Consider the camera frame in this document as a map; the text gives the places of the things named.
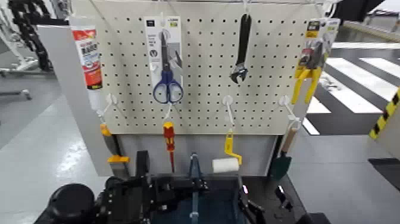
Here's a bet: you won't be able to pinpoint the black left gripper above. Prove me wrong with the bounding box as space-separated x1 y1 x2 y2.
99 150 210 224

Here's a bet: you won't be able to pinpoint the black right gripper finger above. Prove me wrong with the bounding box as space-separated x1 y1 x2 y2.
274 184 295 213
238 183 267 224

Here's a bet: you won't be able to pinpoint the blue plastic crate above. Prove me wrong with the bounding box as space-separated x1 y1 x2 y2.
151 152 251 224

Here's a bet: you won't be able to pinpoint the red yellow screwdriver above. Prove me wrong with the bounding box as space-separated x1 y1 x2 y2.
162 122 176 173

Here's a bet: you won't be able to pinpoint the yellow black hand saw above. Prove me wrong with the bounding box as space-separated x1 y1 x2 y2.
99 123 132 180

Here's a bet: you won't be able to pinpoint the white pegboard hook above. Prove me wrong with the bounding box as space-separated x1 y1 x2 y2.
279 95 302 130
163 102 174 123
96 93 119 118
222 95 236 132

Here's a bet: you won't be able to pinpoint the white perforated pegboard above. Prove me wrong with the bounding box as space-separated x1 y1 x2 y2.
92 0 326 136

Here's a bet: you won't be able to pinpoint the grey display stand panel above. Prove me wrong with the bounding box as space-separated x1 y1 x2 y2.
36 24 279 178

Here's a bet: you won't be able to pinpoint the yellow black striped barrier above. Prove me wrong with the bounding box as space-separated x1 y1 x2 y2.
368 88 400 140

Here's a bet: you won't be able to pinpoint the red white glue tube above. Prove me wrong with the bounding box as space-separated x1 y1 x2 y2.
69 15 104 111

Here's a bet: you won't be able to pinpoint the black adjustable wrench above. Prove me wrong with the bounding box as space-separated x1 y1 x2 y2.
229 13 252 85

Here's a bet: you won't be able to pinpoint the green trowel wooden handle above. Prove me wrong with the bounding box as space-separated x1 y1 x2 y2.
270 126 298 181

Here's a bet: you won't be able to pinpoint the yellow handled paint roller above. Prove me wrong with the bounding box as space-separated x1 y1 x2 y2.
212 131 243 174

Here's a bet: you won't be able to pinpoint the blue handled scissors in package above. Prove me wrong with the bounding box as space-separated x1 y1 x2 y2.
143 15 185 105

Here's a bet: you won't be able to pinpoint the yellow handled pliers in package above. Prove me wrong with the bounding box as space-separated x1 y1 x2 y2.
290 17 340 105

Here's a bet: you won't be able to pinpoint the white metal machine frame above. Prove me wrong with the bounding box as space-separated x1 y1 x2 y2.
0 6 40 101

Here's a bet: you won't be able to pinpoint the black cable chain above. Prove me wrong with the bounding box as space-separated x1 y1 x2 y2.
7 0 70 72

